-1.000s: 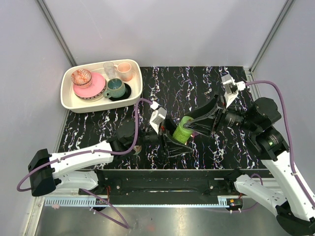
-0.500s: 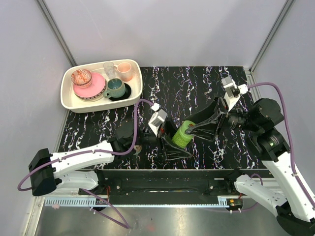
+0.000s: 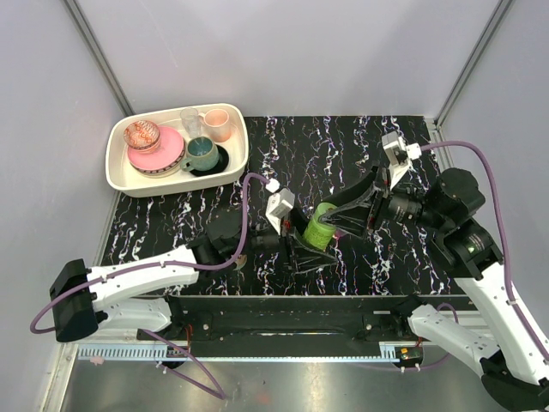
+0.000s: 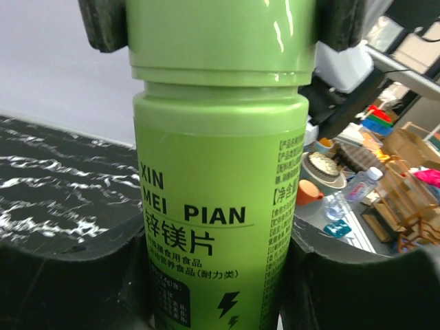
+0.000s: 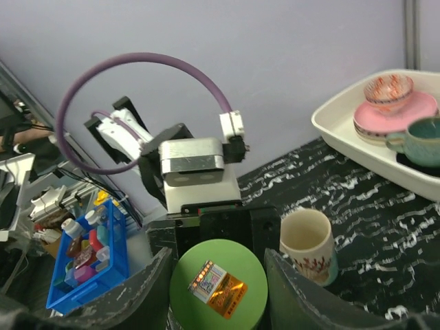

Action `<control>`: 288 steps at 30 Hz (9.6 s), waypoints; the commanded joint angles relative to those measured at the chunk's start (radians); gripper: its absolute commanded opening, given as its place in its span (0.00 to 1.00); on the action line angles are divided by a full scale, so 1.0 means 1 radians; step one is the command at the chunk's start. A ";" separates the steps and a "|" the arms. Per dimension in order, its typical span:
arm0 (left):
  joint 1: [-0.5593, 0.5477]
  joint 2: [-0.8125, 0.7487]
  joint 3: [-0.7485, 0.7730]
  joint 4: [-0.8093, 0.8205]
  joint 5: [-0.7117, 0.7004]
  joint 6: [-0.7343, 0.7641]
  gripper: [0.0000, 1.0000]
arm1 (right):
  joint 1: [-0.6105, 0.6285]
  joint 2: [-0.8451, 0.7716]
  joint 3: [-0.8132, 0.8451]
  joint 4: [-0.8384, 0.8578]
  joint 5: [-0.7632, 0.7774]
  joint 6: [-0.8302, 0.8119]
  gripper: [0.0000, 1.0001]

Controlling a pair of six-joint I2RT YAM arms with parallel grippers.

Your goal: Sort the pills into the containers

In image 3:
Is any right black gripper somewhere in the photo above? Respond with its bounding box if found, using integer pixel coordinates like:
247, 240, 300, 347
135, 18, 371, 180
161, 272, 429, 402
317, 160, 447, 238

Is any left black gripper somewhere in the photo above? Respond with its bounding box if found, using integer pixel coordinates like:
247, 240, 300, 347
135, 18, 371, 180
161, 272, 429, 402
229, 202, 338, 271

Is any green pill bottle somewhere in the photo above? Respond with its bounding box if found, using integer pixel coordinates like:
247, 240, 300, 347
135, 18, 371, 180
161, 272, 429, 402
302, 203, 336, 251

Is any pink weekly pill organizer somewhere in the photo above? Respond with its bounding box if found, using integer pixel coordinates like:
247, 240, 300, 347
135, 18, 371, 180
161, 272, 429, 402
334, 229, 346, 239

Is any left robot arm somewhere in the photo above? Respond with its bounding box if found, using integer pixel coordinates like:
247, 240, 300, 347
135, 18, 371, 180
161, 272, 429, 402
49, 210, 336, 342

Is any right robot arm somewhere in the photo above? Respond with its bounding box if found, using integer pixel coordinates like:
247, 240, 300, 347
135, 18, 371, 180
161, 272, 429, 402
320, 166, 548, 411

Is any cream ceramic mug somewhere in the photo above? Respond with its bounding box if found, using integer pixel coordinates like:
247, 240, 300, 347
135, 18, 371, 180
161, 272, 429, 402
235, 254, 247, 270

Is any black saucer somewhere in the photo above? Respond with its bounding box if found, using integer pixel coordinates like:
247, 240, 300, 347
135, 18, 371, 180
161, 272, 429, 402
190, 144, 230, 177

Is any teal ceramic mug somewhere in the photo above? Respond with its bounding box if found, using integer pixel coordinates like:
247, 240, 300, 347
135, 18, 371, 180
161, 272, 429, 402
180, 136, 219, 172

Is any pink ceramic mug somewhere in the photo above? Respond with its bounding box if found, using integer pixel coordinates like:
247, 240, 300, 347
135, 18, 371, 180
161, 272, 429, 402
199, 109, 232, 142

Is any patterned plate under pink plate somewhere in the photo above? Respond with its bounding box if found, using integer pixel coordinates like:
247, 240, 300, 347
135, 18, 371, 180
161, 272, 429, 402
131, 148, 185, 177

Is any clear drinking glass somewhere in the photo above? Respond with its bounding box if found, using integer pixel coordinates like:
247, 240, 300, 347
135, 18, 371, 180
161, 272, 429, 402
179, 107, 204, 139

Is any red patterned bowl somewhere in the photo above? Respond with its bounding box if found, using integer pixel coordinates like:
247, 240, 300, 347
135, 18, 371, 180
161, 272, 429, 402
123, 120, 160, 152

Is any white plastic dish tub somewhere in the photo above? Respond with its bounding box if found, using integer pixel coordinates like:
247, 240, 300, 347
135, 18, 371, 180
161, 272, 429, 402
105, 103, 250, 197

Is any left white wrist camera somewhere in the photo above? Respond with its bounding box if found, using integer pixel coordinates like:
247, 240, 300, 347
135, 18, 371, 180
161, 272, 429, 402
265, 179, 295, 234

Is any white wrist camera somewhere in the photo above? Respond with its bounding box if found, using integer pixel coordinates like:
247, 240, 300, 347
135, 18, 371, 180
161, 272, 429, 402
265, 179, 295, 234
382, 131, 422, 190

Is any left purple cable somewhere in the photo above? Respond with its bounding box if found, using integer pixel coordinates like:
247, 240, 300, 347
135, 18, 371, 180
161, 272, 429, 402
29, 173, 280, 398

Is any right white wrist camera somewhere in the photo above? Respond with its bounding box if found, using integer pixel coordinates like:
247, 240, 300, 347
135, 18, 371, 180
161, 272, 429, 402
382, 131, 422, 190

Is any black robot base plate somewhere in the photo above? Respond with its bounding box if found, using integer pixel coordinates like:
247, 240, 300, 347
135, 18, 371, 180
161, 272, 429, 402
159, 296, 419, 358

